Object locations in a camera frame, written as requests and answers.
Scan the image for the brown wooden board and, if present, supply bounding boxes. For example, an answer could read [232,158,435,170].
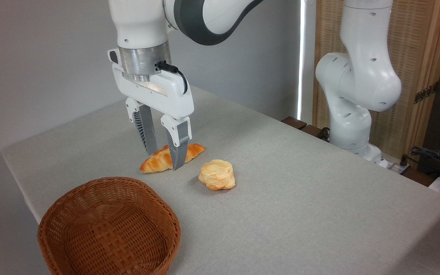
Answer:
[300,124,330,141]

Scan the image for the small brown wooden block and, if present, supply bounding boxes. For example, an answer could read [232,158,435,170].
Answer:
[281,116,308,131]

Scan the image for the black cable bundle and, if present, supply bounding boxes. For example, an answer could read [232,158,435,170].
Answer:
[400,146,440,181]

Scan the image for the grey tablecloth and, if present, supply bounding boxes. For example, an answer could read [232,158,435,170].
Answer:
[1,86,440,275]

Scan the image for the bamboo folding screen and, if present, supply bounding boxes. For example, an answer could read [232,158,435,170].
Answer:
[312,0,440,169]

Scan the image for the golden croissant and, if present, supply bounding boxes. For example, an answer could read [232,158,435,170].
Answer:
[139,143,206,174]

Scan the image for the white power strip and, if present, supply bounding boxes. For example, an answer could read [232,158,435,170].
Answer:
[376,154,411,175]

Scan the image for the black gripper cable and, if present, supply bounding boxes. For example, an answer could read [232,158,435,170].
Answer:
[156,61,189,95]

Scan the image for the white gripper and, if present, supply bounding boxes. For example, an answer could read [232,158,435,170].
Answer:
[108,49,195,171]

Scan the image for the dark metal screen hinge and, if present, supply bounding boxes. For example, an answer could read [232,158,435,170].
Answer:
[414,81,439,105]

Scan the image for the brown wicker basket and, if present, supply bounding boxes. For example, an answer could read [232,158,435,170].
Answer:
[37,176,182,275]

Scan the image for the round pale bread roll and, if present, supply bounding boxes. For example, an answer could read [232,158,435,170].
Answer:
[198,159,236,191]

